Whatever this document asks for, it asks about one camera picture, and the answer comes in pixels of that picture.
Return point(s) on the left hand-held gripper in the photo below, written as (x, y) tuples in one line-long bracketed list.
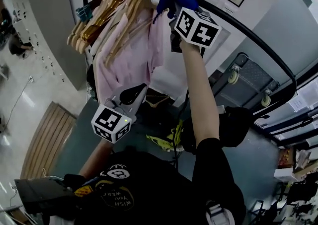
[(109, 124)]

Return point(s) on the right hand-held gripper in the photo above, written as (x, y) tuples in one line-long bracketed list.
[(198, 29)]

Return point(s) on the black metal clothes rack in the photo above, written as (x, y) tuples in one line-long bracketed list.
[(248, 29)]

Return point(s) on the person's left forearm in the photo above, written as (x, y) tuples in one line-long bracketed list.
[(97, 157)]

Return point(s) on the person's right forearm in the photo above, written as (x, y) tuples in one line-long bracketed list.
[(198, 90)]

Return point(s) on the pink garment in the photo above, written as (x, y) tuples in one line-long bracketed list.
[(134, 57)]

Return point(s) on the yellow-green vest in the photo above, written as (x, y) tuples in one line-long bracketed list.
[(177, 132)]

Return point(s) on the beige garment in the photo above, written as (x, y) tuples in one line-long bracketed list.
[(116, 20)]

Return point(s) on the white fabric item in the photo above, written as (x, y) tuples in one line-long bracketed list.
[(174, 148)]

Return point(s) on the person's black printed t-shirt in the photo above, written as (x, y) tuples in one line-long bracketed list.
[(154, 169)]

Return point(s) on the row of wooden hangers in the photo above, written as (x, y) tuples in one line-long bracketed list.
[(99, 18)]

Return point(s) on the wooden slat panel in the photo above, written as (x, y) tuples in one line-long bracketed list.
[(47, 139)]

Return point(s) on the teal clip hanger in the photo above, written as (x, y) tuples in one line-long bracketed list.
[(84, 13)]

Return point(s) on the grey platform trolley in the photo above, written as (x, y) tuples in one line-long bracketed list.
[(251, 77)]

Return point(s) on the large black backpack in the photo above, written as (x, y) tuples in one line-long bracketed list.
[(233, 127)]

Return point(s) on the grey locker cabinet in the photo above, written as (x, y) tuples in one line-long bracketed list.
[(49, 20)]

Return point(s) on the person's white shoe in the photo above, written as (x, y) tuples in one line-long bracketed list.
[(223, 215)]

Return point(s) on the large white paper notice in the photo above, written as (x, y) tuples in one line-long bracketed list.
[(298, 103)]

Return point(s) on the black framed glass door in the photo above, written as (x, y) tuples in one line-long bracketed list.
[(298, 122)]

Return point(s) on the open brown cardboard box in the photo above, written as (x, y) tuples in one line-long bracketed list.
[(285, 157)]

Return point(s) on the white box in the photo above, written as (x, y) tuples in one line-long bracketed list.
[(284, 174)]

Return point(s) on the black office chair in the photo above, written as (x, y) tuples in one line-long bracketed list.
[(263, 214)]

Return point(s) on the black jacket on desk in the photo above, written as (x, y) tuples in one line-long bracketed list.
[(303, 191)]

